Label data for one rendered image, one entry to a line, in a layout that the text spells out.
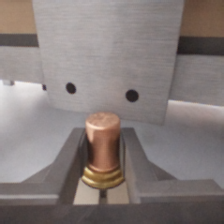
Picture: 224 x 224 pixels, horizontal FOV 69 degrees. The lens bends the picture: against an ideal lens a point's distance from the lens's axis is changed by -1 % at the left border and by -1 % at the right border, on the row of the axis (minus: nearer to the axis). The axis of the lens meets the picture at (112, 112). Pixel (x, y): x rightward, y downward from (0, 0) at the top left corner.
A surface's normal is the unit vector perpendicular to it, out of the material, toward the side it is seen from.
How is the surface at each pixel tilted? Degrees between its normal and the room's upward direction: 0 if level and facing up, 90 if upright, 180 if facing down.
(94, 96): 90
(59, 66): 90
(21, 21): 90
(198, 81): 90
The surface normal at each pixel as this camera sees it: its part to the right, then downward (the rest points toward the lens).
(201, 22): -0.32, 0.42
